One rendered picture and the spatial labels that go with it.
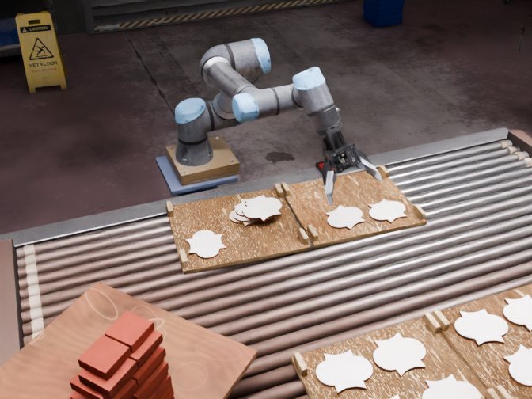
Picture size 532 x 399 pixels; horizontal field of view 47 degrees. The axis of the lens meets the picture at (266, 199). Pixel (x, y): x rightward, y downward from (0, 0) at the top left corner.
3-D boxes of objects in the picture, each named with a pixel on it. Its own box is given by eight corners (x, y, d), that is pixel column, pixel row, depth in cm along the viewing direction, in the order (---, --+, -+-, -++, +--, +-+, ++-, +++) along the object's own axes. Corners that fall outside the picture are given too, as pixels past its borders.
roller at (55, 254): (20, 265, 195) (16, 254, 192) (511, 152, 252) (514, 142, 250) (20, 275, 191) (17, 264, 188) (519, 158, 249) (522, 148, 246)
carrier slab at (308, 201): (279, 190, 222) (279, 186, 221) (380, 171, 232) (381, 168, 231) (313, 248, 195) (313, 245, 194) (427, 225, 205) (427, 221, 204)
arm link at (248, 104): (184, 45, 193) (239, 93, 153) (218, 40, 196) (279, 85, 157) (189, 81, 199) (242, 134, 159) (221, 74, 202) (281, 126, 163)
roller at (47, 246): (19, 256, 199) (15, 245, 196) (503, 146, 256) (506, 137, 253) (20, 265, 195) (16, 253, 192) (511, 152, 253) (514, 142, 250)
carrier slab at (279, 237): (165, 210, 212) (165, 206, 211) (277, 191, 221) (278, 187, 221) (183, 275, 185) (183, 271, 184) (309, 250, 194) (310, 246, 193)
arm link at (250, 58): (199, 109, 241) (222, 36, 190) (234, 102, 245) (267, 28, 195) (208, 137, 238) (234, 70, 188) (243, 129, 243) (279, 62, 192)
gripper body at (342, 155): (337, 176, 154) (318, 133, 152) (330, 172, 163) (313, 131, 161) (364, 164, 155) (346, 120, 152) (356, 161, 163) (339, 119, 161)
